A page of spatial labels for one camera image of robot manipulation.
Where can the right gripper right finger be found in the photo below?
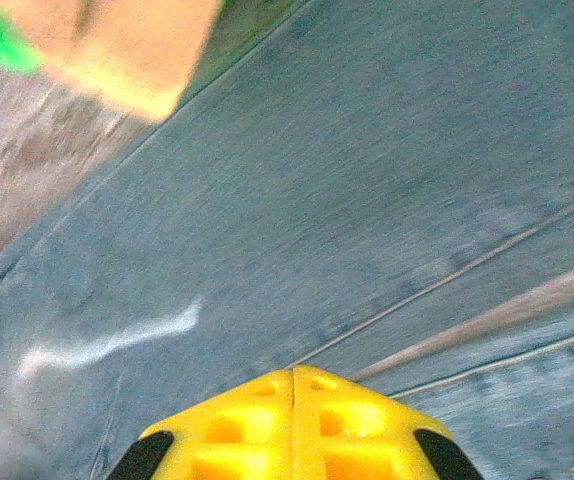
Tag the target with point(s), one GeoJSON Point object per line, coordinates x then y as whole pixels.
{"type": "Point", "coordinates": [362, 430]}

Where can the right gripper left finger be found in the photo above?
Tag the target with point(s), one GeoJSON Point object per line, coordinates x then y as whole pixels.
{"type": "Point", "coordinates": [232, 435]}

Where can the light blue denim jeans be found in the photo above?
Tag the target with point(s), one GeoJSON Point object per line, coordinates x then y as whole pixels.
{"type": "Point", "coordinates": [317, 200]}

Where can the tan trousers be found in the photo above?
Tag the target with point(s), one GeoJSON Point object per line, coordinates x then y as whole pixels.
{"type": "Point", "coordinates": [127, 55]}

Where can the green plastic basket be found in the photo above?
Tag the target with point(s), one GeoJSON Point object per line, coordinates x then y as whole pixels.
{"type": "Point", "coordinates": [2, 45]}

